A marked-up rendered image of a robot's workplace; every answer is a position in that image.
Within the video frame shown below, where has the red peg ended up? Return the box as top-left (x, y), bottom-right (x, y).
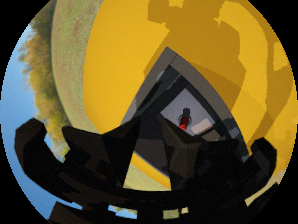
top-left (180, 117), bottom-right (188, 131)

